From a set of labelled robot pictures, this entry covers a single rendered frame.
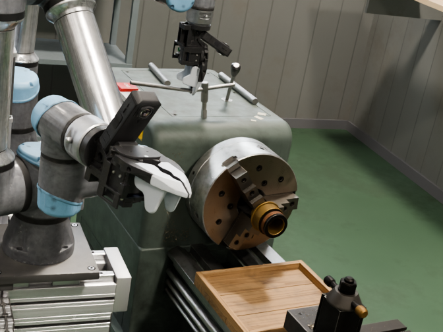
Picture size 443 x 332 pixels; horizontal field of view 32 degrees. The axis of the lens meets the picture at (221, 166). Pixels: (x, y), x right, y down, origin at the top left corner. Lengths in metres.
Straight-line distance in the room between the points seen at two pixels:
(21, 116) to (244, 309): 0.78
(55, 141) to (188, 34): 1.03
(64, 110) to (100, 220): 1.46
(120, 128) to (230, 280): 1.17
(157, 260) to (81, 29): 1.13
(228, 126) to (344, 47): 4.10
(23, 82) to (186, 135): 0.51
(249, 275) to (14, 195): 0.94
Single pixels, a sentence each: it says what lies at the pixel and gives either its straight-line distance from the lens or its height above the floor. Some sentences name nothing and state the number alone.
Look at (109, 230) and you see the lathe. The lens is 2.61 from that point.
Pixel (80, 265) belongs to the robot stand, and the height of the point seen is 1.16.
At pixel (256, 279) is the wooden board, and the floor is 0.89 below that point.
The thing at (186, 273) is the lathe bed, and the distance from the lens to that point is 2.30.
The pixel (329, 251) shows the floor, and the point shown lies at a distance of 4.50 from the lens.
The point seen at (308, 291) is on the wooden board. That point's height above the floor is 0.88.
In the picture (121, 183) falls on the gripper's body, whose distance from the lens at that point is 1.11.
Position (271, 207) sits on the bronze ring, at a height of 1.12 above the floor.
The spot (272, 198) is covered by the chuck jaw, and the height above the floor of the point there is 1.10.
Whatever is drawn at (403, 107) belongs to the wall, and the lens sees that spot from 6.01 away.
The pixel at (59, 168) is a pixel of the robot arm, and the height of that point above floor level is 1.50.
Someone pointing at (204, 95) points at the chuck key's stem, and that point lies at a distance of 2.31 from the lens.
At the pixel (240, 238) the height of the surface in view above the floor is 0.99.
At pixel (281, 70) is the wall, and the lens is 6.18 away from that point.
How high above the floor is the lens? 2.01
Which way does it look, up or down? 22 degrees down
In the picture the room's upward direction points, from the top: 10 degrees clockwise
